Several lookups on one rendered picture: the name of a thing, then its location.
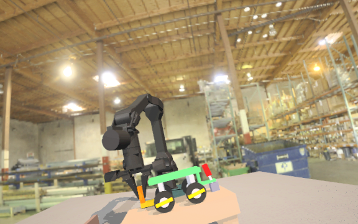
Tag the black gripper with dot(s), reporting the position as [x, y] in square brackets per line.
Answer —
[133, 159]

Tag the yellow wedge chock with orange handle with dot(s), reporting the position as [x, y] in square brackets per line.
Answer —
[143, 203]

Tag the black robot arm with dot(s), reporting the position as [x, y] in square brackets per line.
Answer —
[122, 134]

